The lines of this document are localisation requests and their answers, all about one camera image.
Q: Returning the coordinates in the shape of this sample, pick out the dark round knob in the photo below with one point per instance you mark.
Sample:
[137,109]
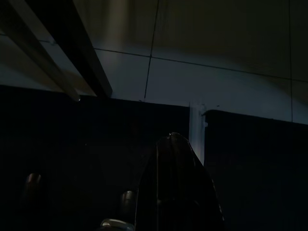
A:
[127,196]
[33,179]

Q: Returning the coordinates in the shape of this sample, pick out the shiny silver round part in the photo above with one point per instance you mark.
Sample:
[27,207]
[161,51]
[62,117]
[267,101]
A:
[115,224]

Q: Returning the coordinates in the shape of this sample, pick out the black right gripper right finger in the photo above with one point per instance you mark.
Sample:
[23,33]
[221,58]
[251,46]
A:
[192,192]

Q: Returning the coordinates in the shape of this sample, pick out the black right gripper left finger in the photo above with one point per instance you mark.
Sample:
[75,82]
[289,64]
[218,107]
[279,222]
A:
[156,187]

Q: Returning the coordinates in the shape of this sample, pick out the black furniture panel rounded corner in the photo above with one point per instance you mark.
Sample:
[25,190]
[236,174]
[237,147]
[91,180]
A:
[260,173]

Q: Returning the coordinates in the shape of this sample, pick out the wide black furniture panel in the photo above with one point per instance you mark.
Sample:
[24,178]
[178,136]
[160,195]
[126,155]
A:
[72,134]

